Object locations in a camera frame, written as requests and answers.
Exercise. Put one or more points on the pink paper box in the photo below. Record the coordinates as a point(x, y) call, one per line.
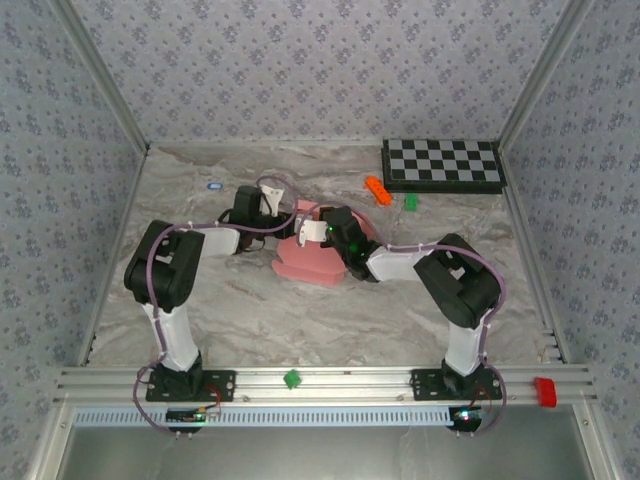
point(305, 260)

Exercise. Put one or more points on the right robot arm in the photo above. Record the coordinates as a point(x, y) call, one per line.
point(465, 285)

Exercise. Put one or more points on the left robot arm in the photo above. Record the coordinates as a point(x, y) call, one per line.
point(165, 270)

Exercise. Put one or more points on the blue key tag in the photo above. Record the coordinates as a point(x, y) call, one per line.
point(215, 186)

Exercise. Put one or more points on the orange toy brick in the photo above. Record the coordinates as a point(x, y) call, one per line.
point(378, 191)

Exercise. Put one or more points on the green toy brick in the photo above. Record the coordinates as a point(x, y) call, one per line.
point(410, 202)

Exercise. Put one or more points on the black grey chessboard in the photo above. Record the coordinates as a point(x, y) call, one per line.
point(440, 160)

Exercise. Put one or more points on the green block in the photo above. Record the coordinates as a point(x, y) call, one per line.
point(292, 379)

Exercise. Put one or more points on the right circuit board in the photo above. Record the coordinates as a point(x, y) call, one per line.
point(465, 417)

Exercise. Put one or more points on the circuit board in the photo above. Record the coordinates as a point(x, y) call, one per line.
point(187, 415)
point(465, 417)

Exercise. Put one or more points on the grey metal panel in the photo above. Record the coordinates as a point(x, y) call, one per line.
point(320, 452)

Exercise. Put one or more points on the left circuit board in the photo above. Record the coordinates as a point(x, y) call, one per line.
point(187, 415)

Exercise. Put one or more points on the red block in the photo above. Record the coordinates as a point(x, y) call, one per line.
point(545, 392)

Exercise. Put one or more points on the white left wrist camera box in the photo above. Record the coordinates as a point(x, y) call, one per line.
point(272, 197)

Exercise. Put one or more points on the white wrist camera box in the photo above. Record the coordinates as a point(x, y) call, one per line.
point(272, 197)
point(315, 231)

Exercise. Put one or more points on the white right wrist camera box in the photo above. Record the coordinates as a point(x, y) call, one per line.
point(315, 231)

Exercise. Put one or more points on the aluminium side rail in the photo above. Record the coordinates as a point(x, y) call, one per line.
point(117, 255)
point(537, 260)

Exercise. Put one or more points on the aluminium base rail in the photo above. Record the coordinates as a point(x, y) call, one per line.
point(350, 385)

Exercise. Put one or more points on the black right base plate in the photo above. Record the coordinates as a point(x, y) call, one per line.
point(425, 387)

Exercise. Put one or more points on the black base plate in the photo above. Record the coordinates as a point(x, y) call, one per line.
point(425, 387)
point(225, 385)

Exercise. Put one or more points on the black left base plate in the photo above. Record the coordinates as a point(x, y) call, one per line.
point(225, 385)

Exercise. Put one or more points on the aluminium frame post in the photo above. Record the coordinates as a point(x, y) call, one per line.
point(545, 75)

